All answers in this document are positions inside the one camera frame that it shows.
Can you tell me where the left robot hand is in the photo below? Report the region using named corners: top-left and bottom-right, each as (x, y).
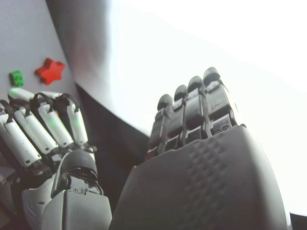
top-left (44, 67), bottom-right (291, 230)

